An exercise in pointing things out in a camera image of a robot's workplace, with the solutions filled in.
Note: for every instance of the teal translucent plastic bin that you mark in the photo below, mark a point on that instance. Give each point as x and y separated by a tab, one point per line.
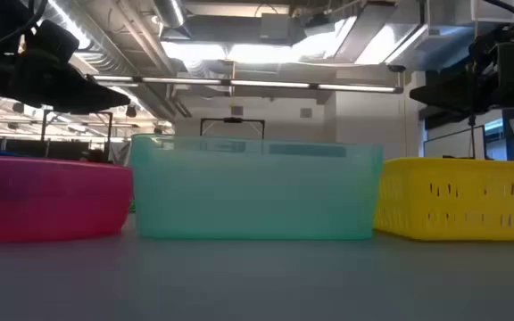
257	196

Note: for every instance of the grey ceiling air unit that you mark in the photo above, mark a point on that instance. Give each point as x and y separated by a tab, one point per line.
284	29

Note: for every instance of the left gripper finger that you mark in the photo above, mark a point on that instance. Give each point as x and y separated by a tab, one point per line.
92	98

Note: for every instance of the pink round plastic bowl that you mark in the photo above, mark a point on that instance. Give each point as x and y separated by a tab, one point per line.
38	200

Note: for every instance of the black metal rig frame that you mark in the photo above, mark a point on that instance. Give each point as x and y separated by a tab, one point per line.
110	134

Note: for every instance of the thin black pole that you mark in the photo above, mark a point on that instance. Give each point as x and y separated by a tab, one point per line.
471	136

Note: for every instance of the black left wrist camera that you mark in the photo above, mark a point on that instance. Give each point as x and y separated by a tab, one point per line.
54	40

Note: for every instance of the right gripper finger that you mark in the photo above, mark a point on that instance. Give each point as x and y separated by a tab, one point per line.
449	93

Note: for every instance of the yellow perforated plastic basket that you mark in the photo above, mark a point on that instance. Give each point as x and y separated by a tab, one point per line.
462	171

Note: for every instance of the white board panel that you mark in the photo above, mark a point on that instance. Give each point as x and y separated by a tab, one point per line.
453	145

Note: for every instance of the long ceiling light bar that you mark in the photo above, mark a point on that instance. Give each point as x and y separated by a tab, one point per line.
266	83

